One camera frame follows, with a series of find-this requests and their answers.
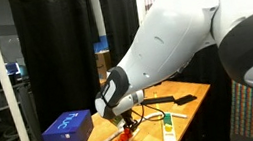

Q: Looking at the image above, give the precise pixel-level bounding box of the large dark green block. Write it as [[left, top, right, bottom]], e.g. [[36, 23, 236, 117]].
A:
[[162, 117, 173, 127]]

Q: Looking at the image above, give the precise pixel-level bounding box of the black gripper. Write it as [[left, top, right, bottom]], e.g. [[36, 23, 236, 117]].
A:
[[119, 106, 140, 132]]

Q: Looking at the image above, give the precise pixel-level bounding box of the blue cardboard box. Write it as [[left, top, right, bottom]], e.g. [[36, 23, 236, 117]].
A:
[[38, 107, 97, 141]]

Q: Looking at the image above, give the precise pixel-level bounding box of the small green block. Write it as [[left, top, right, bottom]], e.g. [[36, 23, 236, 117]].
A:
[[162, 112, 172, 120]]

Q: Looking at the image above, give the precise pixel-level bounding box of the computer monitor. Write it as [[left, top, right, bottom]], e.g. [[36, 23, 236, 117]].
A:
[[4, 60, 22, 76]]

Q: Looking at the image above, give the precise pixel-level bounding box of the wide black curtain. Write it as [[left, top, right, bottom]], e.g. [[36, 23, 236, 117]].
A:
[[8, 0, 113, 135]]

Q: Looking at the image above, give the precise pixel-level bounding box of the brown cardboard box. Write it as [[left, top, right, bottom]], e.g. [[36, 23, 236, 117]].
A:
[[93, 49, 114, 81]]

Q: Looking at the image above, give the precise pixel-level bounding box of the wrist mounted camera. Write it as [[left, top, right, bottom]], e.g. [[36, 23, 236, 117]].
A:
[[110, 114, 125, 130]]

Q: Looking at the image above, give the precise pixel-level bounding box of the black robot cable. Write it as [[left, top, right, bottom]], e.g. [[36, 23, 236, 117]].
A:
[[131, 99, 167, 126]]

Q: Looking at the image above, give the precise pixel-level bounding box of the narrow black curtain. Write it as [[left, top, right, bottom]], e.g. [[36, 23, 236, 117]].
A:
[[99, 0, 147, 69]]

